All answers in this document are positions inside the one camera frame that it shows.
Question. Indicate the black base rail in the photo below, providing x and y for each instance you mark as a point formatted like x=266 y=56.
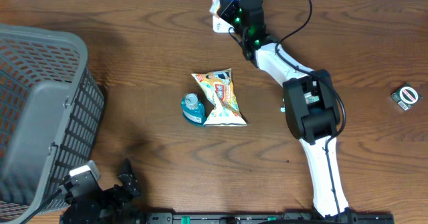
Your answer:
x=347 y=217

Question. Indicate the green wet wipes pack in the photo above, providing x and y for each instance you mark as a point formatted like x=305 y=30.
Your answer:
x=309 y=100

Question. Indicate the blue clear plastic bottle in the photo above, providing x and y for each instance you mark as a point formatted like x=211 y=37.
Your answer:
x=193 y=109

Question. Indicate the grey plastic basket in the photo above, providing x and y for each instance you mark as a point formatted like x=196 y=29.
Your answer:
x=51 y=109

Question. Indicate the orange tissue pack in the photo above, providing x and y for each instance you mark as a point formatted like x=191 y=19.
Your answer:
x=215 y=6

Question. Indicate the yellow snack bag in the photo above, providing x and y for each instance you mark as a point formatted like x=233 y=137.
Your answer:
x=219 y=90

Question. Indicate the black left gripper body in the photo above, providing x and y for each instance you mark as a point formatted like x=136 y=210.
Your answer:
x=117 y=196

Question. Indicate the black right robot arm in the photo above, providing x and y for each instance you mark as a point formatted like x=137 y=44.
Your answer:
x=314 y=112

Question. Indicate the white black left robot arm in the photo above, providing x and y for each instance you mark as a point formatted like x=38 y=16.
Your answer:
x=90 y=204

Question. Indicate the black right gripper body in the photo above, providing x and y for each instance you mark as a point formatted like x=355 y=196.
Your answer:
x=243 y=30

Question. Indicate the dark green round-logo packet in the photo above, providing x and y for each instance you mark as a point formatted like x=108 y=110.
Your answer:
x=406 y=96

